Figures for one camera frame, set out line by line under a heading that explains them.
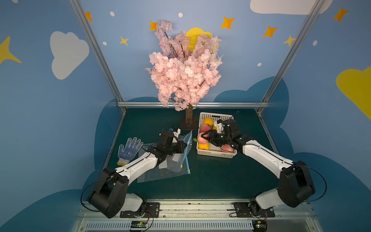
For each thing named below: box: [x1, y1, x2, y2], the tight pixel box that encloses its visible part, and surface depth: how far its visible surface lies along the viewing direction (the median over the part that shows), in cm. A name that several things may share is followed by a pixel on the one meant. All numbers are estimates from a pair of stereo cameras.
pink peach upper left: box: [200, 124, 212, 133], surface depth 105 cm
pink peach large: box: [197, 132, 209, 145], surface depth 84 cm
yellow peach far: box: [203, 116, 214, 127], surface depth 112 cm
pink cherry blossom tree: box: [144, 20, 223, 126], surface depth 70 cm
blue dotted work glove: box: [116, 137, 144, 166], surface depth 100 cm
